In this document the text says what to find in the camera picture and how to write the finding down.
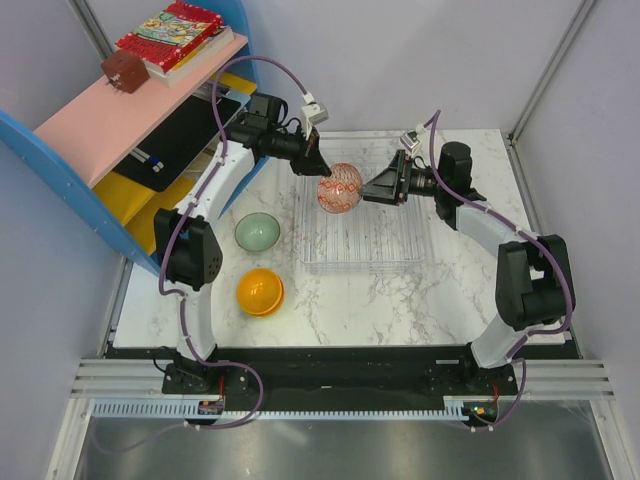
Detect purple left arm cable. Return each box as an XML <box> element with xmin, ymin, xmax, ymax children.
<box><xmin>89</xmin><ymin>54</ymin><xmax>314</xmax><ymax>454</ymax></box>

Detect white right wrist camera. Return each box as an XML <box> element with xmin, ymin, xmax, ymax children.
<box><xmin>400</xmin><ymin>130</ymin><xmax>422</xmax><ymax>155</ymax></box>

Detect blue pink shelf unit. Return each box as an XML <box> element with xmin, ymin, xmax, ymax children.
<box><xmin>1</xmin><ymin>1</ymin><xmax>251</xmax><ymax>273</ymax></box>

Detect green celadon ceramic bowl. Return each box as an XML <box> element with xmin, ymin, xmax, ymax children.
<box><xmin>234</xmin><ymin>212</ymin><xmax>281</xmax><ymax>253</ymax></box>

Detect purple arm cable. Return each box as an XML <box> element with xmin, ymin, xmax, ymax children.
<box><xmin>89</xmin><ymin>54</ymin><xmax>314</xmax><ymax>454</ymax></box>
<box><xmin>419</xmin><ymin>110</ymin><xmax>576</xmax><ymax>434</ymax></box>

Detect yellow-orange plastic bowl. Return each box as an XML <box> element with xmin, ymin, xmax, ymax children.
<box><xmin>236</xmin><ymin>268</ymin><xmax>285</xmax><ymax>317</ymax></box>

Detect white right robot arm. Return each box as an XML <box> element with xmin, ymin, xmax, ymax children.
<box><xmin>360</xmin><ymin>142</ymin><xmax>575</xmax><ymax>394</ymax></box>

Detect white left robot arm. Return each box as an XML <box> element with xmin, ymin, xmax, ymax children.
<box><xmin>154</xmin><ymin>93</ymin><xmax>331</xmax><ymax>393</ymax></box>

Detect red cover book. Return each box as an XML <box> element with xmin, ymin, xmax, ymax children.
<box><xmin>115</xmin><ymin>1</ymin><xmax>225</xmax><ymax>74</ymax></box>

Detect brown wooden cube box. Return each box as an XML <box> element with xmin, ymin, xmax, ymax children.
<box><xmin>101</xmin><ymin>50</ymin><xmax>150</xmax><ymax>94</ymax></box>

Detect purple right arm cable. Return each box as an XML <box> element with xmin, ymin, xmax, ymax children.
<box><xmin>419</xmin><ymin>110</ymin><xmax>576</xmax><ymax>434</ymax></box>

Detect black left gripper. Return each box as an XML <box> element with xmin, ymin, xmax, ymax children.
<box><xmin>268</xmin><ymin>125</ymin><xmax>332</xmax><ymax>178</ymax></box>

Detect white thick book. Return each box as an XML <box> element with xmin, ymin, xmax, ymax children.
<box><xmin>145</xmin><ymin>26</ymin><xmax>234</xmax><ymax>87</ymax></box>

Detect white slotted cable duct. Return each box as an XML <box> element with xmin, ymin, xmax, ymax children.
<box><xmin>91</xmin><ymin>398</ymin><xmax>469</xmax><ymax>422</ymax></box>

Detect white wire dish rack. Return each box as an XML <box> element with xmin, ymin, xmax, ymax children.
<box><xmin>294</xmin><ymin>132</ymin><xmax>432</xmax><ymax>274</ymax></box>

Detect red patterned ceramic bowl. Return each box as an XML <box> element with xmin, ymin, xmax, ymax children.
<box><xmin>316</xmin><ymin>163</ymin><xmax>363</xmax><ymax>214</ymax></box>

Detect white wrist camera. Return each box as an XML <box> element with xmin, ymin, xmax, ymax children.
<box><xmin>400</xmin><ymin>130</ymin><xmax>422</xmax><ymax>155</ymax></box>
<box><xmin>301</xmin><ymin>102</ymin><xmax>329</xmax><ymax>137</ymax></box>

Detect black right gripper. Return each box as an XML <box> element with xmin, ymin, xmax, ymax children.
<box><xmin>359</xmin><ymin>150</ymin><xmax>447</xmax><ymax>207</ymax></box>

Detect black clipboard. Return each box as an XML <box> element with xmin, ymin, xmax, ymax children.
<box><xmin>114</xmin><ymin>96</ymin><xmax>219</xmax><ymax>192</ymax></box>

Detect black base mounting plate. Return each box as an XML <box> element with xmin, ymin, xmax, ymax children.
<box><xmin>151</xmin><ymin>347</ymin><xmax>528</xmax><ymax>411</ymax></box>

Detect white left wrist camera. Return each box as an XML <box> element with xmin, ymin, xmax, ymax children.
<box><xmin>301</xmin><ymin>102</ymin><xmax>329</xmax><ymax>137</ymax></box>

